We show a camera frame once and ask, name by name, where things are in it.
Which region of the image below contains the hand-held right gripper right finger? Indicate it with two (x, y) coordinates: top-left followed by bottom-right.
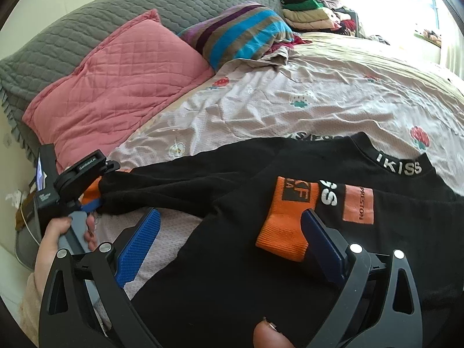
(302, 208), (426, 348)

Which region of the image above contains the brown object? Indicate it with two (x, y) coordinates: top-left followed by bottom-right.
(15, 192), (36, 232)

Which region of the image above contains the person's left hand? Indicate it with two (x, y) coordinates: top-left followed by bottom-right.
(34, 213), (98, 274)

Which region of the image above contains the grey cushion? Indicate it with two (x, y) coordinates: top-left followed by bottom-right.
(14, 229), (40, 271)

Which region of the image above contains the pink quilted pillow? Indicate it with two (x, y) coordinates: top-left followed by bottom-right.
(22, 9), (214, 173)

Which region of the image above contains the person's left forearm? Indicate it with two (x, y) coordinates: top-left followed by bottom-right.
(18, 259), (49, 338)

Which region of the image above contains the windowsill clutter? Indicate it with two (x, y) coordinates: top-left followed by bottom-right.
(413, 28), (443, 48)

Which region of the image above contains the striped pillow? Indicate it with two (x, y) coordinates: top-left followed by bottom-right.
(177, 2), (294, 71)

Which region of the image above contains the grey quilted headboard cover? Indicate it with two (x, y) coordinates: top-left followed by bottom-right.
(0, 0), (283, 146)

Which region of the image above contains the dark red patterned cloth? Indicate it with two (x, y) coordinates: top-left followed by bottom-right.
(264, 34), (307, 59)

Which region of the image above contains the pile of folded clothes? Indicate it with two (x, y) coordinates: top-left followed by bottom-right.
(281, 0), (363, 39)

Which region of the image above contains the floral print bedsheet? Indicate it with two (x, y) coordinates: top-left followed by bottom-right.
(87, 31), (464, 298)

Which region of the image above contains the black sweater with orange cuffs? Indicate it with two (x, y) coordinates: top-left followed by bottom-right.
(81, 132), (464, 348)

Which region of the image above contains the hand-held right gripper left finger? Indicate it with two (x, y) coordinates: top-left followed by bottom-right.
(38, 208), (162, 348)

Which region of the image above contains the person's right hand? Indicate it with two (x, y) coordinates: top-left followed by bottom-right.
(253, 317), (292, 348)

